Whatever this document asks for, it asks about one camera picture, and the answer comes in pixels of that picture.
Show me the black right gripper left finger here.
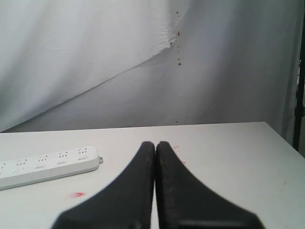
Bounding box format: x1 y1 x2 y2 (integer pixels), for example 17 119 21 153
55 142 155 229

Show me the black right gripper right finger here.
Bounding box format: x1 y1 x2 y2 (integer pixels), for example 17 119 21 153
155 141 264 229

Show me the white power strip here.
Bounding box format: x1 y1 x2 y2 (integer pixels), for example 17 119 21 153
0 146 103 190

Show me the black stand pole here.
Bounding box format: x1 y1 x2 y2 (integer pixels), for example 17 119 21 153
292 59 305 151

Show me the white backdrop cloth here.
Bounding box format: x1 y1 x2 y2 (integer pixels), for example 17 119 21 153
0 0 305 142

